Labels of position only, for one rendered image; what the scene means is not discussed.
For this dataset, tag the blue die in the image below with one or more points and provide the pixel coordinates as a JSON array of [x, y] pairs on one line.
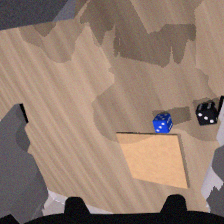
[[162, 123]]

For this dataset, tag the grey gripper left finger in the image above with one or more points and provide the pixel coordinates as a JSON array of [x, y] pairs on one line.
[[23, 191]]

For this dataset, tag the black die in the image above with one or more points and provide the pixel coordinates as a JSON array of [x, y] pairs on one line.
[[206, 114]]

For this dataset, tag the tan flat mat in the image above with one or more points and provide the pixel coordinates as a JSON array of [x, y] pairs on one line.
[[154, 157]]

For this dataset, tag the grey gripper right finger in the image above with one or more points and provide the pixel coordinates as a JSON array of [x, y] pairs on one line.
[[213, 184]]

